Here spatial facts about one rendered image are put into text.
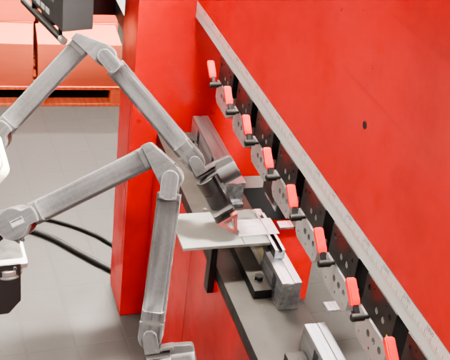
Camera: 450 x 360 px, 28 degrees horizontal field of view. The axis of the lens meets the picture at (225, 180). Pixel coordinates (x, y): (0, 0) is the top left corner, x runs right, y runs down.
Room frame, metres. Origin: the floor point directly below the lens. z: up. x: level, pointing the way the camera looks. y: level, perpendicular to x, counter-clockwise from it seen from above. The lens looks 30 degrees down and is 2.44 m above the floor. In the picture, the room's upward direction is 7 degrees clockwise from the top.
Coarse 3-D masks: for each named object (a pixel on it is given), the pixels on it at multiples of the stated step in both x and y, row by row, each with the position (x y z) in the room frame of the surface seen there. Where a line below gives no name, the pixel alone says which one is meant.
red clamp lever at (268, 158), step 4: (264, 148) 2.17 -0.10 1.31; (268, 148) 2.18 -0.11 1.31; (264, 152) 2.16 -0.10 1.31; (268, 152) 2.16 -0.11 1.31; (264, 156) 2.15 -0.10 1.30; (268, 156) 2.15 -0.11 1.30; (264, 160) 2.15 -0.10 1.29; (268, 160) 2.15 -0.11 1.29; (272, 160) 2.15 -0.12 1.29; (264, 164) 2.15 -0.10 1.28; (268, 164) 2.14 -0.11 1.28; (272, 164) 2.14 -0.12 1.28; (268, 168) 2.13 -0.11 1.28; (272, 168) 2.14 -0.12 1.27; (268, 172) 2.13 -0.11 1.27; (272, 172) 2.13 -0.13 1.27; (268, 176) 2.11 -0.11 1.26; (272, 176) 2.11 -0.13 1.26; (276, 176) 2.12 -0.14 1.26; (280, 176) 2.12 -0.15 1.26; (268, 180) 2.11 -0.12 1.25; (272, 180) 2.11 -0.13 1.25
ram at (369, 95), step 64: (256, 0) 2.49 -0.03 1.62; (320, 0) 2.07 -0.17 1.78; (384, 0) 1.77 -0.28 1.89; (448, 0) 1.55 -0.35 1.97; (256, 64) 2.42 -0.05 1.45; (320, 64) 2.01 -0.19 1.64; (384, 64) 1.72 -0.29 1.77; (448, 64) 1.51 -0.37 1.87; (320, 128) 1.95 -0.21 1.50; (384, 128) 1.67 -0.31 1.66; (448, 128) 1.46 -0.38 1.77; (320, 192) 1.89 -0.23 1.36; (384, 192) 1.61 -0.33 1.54; (448, 192) 1.41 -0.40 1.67; (384, 256) 1.56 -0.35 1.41; (448, 256) 1.36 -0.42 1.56; (448, 320) 1.32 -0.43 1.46
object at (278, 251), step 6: (264, 216) 2.33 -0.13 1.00; (270, 234) 2.25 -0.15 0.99; (270, 240) 2.20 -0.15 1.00; (276, 240) 2.21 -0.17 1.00; (270, 246) 2.19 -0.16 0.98; (276, 246) 2.19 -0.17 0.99; (282, 246) 2.18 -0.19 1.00; (276, 252) 2.15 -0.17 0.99; (282, 252) 2.16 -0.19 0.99; (276, 258) 2.15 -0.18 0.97; (282, 258) 2.16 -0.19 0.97
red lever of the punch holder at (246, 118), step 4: (244, 116) 2.36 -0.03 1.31; (248, 116) 2.36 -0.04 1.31; (244, 120) 2.35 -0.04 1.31; (248, 120) 2.35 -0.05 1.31; (244, 124) 2.34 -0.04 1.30; (248, 124) 2.34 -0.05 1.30; (244, 128) 2.33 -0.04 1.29; (248, 128) 2.33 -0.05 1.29; (244, 132) 2.33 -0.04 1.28; (248, 132) 2.32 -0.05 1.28; (248, 136) 2.32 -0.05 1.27; (248, 140) 2.30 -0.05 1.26; (252, 140) 2.31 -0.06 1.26; (244, 144) 2.30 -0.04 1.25; (248, 144) 2.30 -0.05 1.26; (252, 144) 2.30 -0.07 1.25
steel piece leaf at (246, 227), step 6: (240, 222) 2.27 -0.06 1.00; (246, 222) 2.28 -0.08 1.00; (252, 222) 2.28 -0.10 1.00; (258, 222) 2.29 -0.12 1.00; (240, 228) 2.24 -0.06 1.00; (246, 228) 2.25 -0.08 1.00; (252, 228) 2.25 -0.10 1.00; (258, 228) 2.26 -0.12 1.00; (264, 228) 2.26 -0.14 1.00; (240, 234) 2.21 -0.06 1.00; (246, 234) 2.21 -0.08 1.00; (252, 234) 2.22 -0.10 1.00; (258, 234) 2.22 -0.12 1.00; (264, 234) 2.23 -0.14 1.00
